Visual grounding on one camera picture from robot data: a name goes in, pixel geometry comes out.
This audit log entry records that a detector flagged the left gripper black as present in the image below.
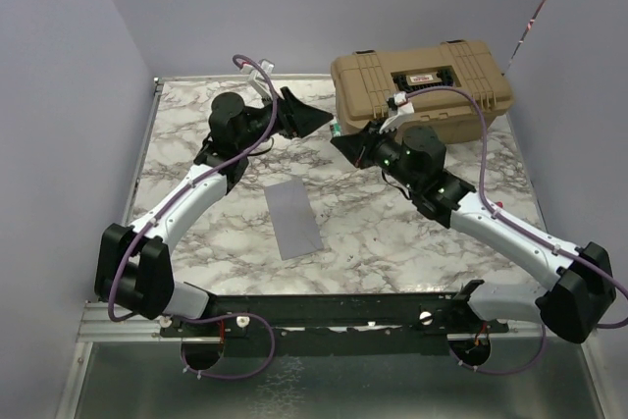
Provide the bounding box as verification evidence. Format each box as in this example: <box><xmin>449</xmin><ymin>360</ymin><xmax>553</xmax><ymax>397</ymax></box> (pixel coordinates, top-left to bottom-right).
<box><xmin>236</xmin><ymin>86</ymin><xmax>333</xmax><ymax>151</ymax></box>

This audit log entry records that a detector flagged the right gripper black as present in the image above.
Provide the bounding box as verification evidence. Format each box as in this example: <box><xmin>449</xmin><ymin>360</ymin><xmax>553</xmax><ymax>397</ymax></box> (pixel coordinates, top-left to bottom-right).
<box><xmin>334</xmin><ymin>117</ymin><xmax>420</xmax><ymax>193</ymax></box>

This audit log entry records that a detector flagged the small green white tube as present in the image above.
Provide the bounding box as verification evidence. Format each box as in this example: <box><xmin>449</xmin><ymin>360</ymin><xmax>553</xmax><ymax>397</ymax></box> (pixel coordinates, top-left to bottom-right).
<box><xmin>330</xmin><ymin>120</ymin><xmax>342</xmax><ymax>137</ymax></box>

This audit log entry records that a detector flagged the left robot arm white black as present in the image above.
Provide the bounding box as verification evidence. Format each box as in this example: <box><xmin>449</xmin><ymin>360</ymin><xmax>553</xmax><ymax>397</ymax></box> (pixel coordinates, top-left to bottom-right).
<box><xmin>94</xmin><ymin>87</ymin><xmax>333</xmax><ymax>336</ymax></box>

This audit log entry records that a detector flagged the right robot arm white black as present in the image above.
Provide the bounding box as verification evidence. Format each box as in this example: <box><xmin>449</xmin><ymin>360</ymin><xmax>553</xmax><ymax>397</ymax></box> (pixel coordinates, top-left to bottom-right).
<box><xmin>331</xmin><ymin>123</ymin><xmax>616</xmax><ymax>343</ymax></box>

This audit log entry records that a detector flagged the tan plastic tool case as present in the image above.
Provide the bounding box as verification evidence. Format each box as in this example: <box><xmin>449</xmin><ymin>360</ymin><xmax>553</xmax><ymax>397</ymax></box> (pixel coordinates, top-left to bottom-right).
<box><xmin>331</xmin><ymin>40</ymin><xmax>514</xmax><ymax>144</ymax></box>

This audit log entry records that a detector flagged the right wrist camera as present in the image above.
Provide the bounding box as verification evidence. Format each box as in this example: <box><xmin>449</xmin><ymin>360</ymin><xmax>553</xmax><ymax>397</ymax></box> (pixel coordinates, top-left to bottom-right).
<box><xmin>379</xmin><ymin>92</ymin><xmax>414</xmax><ymax>133</ymax></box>

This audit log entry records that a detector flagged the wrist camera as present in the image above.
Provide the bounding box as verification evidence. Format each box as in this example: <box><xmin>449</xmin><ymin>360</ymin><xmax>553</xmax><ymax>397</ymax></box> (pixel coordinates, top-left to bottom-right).
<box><xmin>243</xmin><ymin>59</ymin><xmax>276</xmax><ymax>96</ymax></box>
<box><xmin>379</xmin><ymin>92</ymin><xmax>414</xmax><ymax>133</ymax></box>

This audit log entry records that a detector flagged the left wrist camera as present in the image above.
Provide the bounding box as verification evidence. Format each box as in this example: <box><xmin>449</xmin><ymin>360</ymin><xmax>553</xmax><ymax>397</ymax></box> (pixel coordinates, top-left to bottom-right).
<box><xmin>243</xmin><ymin>59</ymin><xmax>276</xmax><ymax>96</ymax></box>

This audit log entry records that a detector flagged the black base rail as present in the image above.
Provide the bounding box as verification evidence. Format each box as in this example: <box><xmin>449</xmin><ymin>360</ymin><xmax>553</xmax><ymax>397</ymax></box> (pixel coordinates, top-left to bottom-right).
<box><xmin>160</xmin><ymin>282</ymin><xmax>508</xmax><ymax>357</ymax></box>

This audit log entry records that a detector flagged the aluminium frame rail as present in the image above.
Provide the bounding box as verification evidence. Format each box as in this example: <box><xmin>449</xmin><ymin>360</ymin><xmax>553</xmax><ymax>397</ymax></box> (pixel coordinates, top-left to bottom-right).
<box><xmin>56</xmin><ymin>78</ymin><xmax>164</xmax><ymax>418</ymax></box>

